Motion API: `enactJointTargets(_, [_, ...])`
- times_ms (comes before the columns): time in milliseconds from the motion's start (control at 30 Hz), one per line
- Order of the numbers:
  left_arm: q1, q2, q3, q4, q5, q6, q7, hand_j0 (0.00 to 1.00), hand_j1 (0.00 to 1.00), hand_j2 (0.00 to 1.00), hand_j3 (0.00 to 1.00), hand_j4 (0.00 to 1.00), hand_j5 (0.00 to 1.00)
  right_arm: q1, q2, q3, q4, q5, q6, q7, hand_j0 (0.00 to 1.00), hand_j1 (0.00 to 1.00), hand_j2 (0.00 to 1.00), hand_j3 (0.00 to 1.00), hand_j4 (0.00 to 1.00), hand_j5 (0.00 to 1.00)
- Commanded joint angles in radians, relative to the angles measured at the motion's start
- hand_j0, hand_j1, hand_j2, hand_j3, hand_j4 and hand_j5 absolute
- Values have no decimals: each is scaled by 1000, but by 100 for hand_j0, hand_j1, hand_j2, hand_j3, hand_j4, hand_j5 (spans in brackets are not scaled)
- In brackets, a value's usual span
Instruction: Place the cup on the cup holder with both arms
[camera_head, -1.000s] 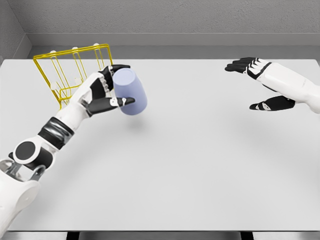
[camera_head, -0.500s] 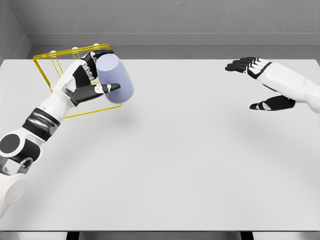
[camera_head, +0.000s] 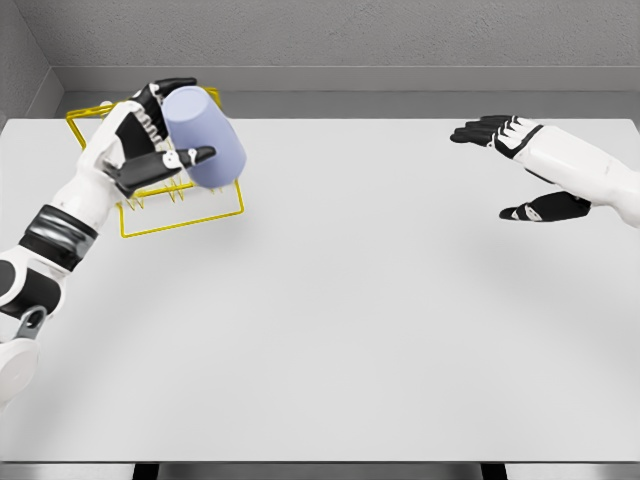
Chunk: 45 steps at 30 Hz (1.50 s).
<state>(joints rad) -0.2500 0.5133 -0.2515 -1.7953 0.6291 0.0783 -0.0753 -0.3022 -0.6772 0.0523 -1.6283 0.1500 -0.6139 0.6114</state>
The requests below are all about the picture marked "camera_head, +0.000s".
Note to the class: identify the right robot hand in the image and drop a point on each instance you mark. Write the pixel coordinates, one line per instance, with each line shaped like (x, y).
(537, 150)

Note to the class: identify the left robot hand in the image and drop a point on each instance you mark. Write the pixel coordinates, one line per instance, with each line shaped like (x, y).
(107, 142)

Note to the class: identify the lavender blue cup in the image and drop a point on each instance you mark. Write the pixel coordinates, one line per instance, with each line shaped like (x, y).
(205, 135)

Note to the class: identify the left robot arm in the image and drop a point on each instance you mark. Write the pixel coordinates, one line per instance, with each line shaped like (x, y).
(45, 240)

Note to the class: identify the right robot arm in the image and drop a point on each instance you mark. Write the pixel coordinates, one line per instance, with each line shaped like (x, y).
(622, 192)

